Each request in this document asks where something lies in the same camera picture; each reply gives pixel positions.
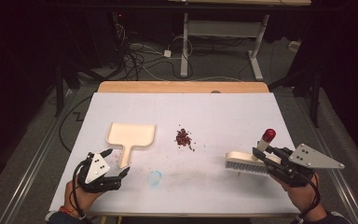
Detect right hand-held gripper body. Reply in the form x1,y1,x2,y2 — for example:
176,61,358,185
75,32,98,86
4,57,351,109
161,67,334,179
269,143,346,189

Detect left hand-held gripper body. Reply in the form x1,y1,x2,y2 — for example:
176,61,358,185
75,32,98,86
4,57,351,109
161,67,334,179
76,151,122,194

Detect white brush with red-tipped handle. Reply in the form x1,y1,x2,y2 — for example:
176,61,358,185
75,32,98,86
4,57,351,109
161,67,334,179
224,128,282,175

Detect cream dustpan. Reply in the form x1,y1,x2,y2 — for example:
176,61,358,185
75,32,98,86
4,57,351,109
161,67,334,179
105,121,158,170

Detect person's left hand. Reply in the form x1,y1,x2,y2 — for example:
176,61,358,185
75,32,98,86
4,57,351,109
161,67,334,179
62,178,107,217

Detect person's right hand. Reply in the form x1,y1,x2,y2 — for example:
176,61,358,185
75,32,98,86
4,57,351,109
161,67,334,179
269,173,328,222

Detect orange wristband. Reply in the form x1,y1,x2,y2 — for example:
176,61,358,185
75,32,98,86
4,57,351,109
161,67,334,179
59,205,76,217

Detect white table cover sheet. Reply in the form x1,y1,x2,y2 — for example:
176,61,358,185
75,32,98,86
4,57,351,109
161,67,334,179
48,91,303,216

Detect black metal stand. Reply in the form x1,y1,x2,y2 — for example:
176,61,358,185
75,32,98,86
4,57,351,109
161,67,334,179
268,66,323,129
50,59,76,119

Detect pile of red crumbs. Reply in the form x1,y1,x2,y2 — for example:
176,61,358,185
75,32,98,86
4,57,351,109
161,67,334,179
174,127,197,153

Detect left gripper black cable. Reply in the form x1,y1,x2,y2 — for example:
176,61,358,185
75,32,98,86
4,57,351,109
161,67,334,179
69,158,90,222

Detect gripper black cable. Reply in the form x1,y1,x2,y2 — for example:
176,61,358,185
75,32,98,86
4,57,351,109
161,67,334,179
69,158,90,222
296,172,322,224

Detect aluminium floor rail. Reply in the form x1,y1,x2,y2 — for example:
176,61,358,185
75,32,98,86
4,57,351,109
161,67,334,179
0,88,78,224
292,90,358,224

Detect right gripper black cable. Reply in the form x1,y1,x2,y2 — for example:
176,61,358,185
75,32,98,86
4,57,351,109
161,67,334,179
296,172,322,224

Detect black floor cable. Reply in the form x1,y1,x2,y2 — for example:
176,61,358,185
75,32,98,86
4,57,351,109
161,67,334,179
58,94,93,154

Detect tangle of floor cables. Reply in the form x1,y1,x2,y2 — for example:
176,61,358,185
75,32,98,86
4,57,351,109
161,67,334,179
111,12,197,82

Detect white metal desk frame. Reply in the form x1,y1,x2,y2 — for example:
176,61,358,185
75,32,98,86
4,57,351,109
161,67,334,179
167,0,312,82

